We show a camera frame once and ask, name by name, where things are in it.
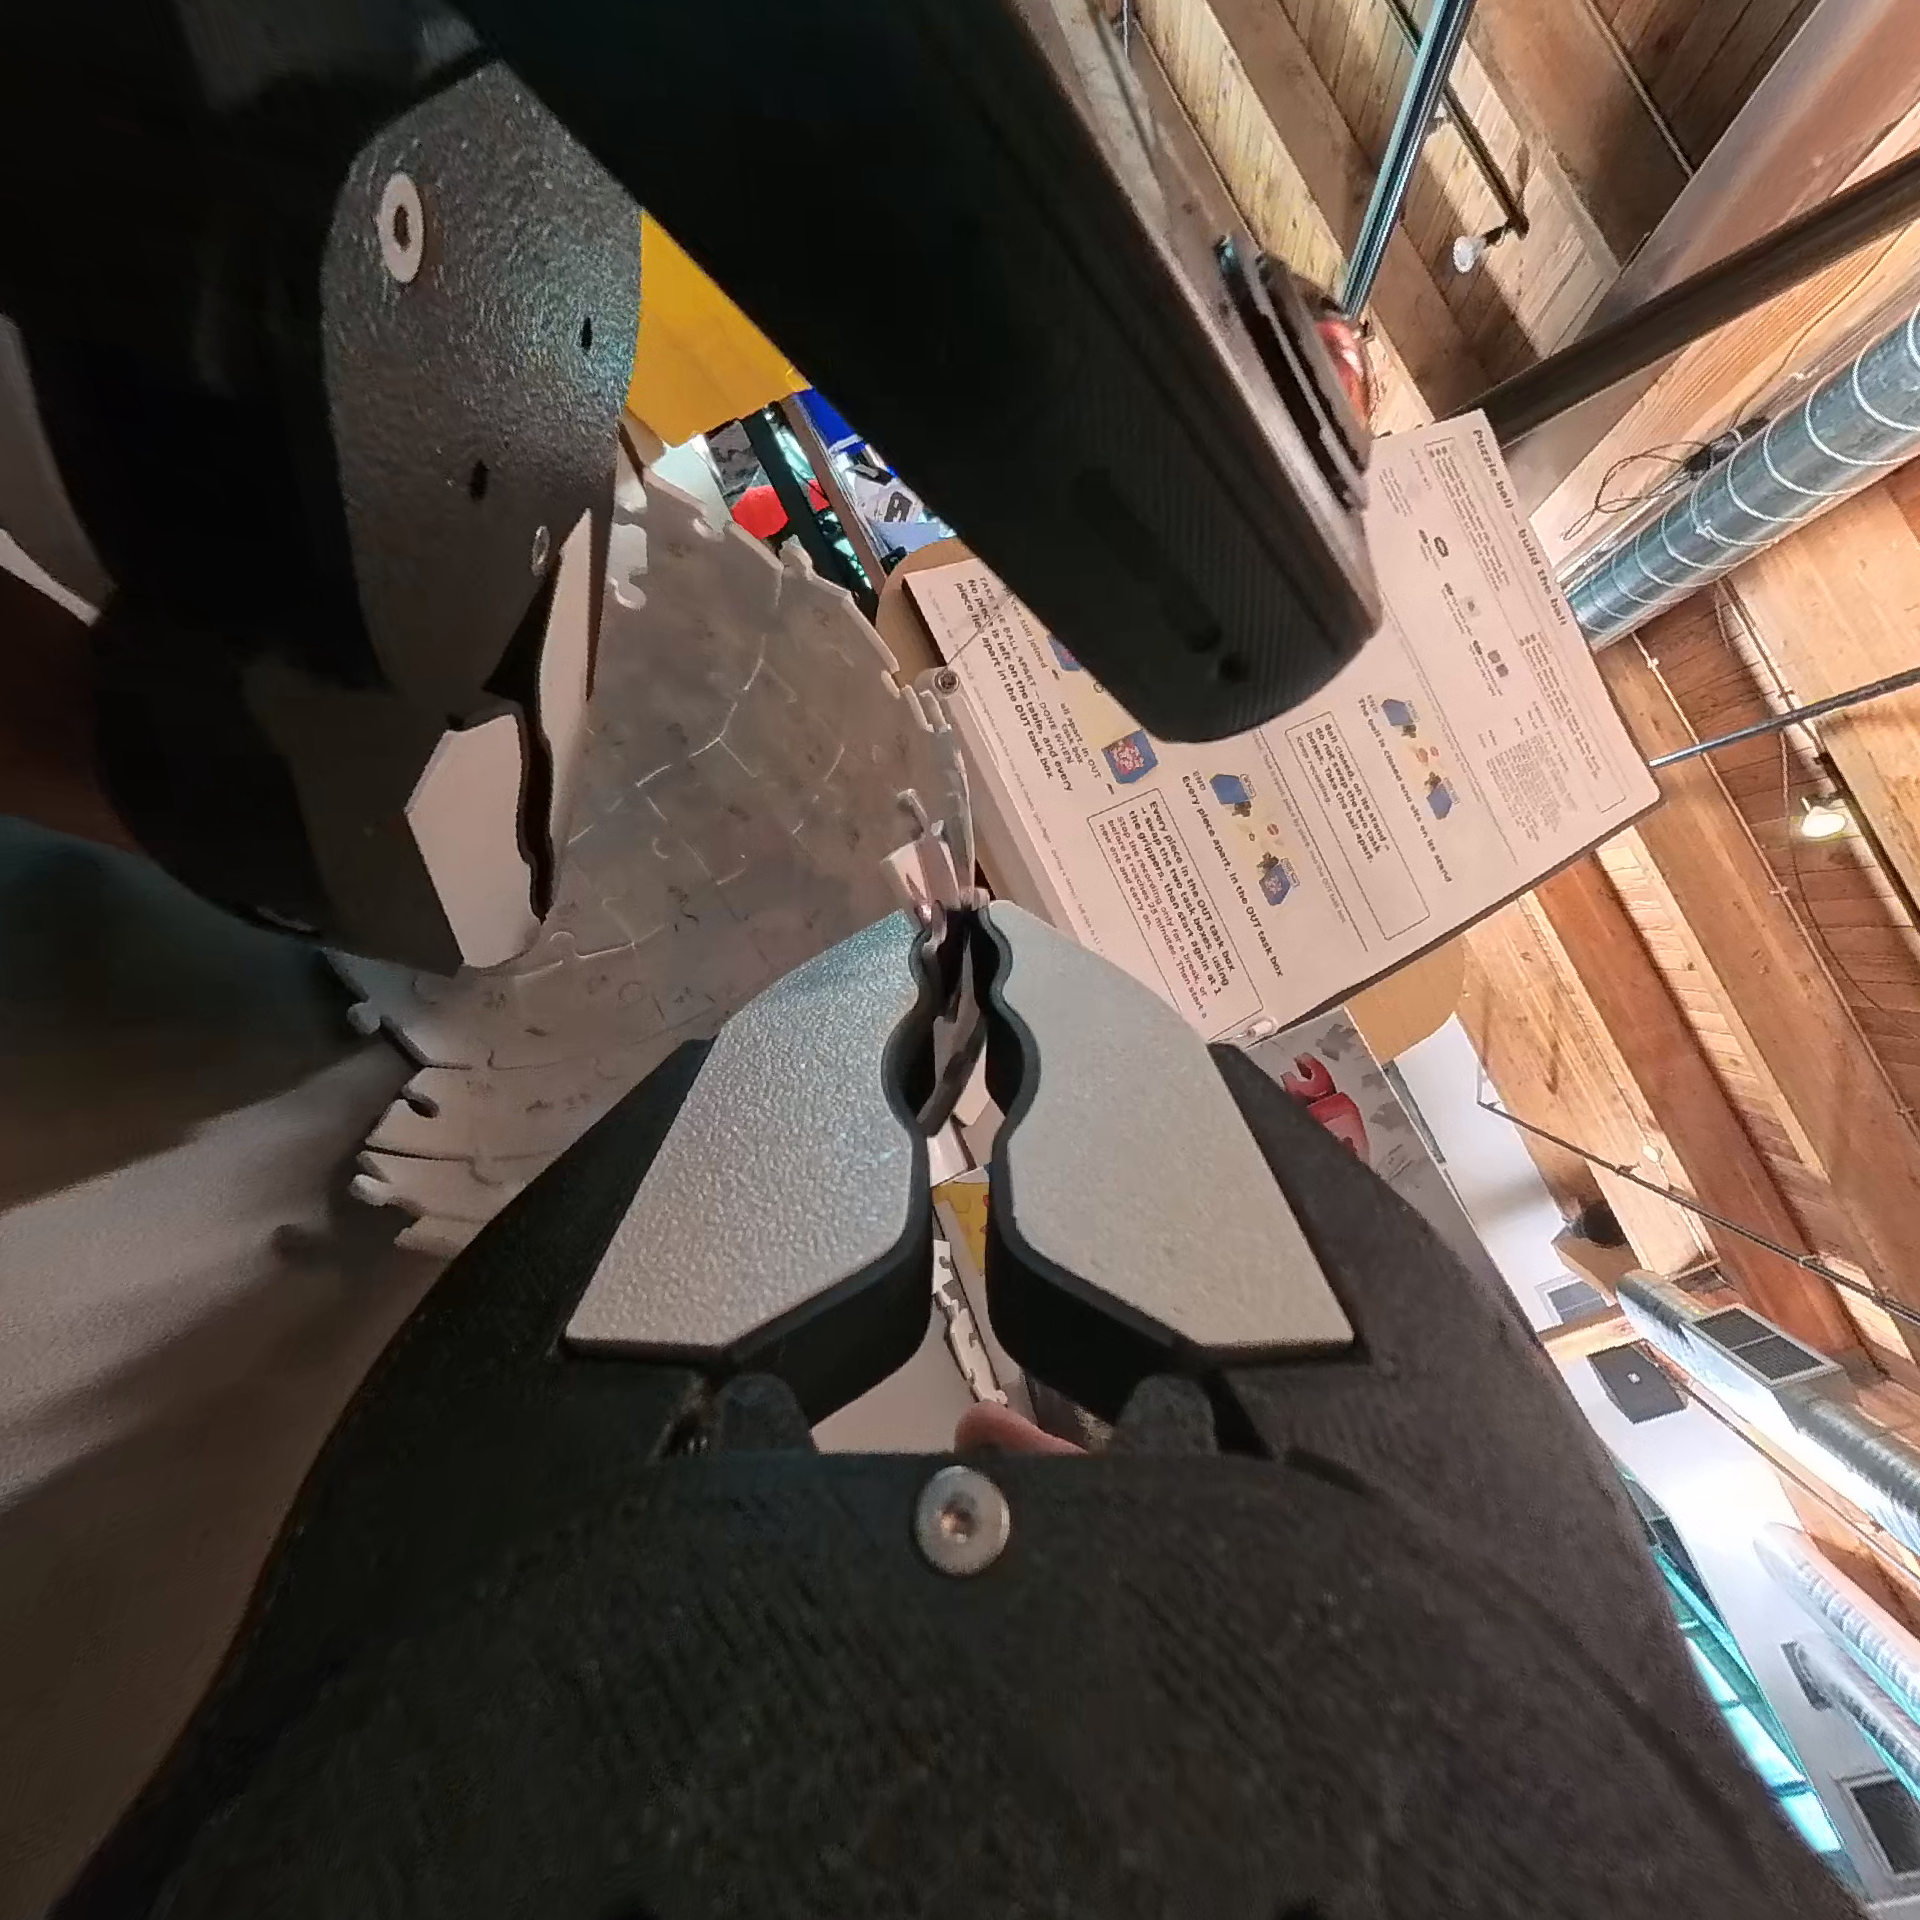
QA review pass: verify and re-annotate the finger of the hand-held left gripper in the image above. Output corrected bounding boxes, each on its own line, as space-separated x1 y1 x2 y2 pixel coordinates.
401 704 553 974
503 510 617 922

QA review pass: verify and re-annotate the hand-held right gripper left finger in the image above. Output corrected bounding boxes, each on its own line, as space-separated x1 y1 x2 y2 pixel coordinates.
558 903 976 1423

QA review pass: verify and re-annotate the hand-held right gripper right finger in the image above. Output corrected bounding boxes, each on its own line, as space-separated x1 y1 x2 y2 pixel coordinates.
967 901 1360 1423

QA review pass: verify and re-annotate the grey partial puzzle ball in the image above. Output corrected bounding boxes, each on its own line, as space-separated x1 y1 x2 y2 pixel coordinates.
336 440 992 1261

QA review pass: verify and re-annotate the blue puzzle box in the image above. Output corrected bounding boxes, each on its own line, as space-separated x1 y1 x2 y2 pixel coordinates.
931 1012 1449 1255

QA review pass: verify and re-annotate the yellow plastic bin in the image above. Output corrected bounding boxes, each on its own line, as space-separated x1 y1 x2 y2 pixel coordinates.
621 210 805 443

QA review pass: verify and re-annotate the thin black ceiling rod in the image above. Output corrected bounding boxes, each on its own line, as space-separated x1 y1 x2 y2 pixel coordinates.
1476 1102 1920 1308
1648 668 1920 774

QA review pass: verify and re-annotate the white instruction sheet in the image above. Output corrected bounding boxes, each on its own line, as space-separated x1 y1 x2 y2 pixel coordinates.
936 411 1663 1044

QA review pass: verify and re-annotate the black track light bar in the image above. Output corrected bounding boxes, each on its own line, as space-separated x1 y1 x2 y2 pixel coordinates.
1387 0 1531 243

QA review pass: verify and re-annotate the black slanted pole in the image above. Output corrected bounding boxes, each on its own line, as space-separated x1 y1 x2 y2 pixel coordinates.
1446 142 1920 443

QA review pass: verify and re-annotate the grey metal beam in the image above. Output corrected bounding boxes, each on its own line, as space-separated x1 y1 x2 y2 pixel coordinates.
1516 0 1920 407

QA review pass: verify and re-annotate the black wall speaker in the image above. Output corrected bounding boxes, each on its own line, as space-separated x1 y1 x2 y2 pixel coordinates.
1585 1339 1688 1423

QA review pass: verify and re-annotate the teal hanging rail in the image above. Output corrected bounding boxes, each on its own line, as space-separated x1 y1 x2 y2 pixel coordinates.
1336 0 1478 317

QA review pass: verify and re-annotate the rectangular vent duct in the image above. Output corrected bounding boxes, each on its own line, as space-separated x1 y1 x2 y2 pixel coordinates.
1615 1267 1920 1518

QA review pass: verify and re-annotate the silver spiral air duct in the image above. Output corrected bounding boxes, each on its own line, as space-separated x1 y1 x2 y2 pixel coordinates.
1755 1522 1920 1758
1559 307 1920 646

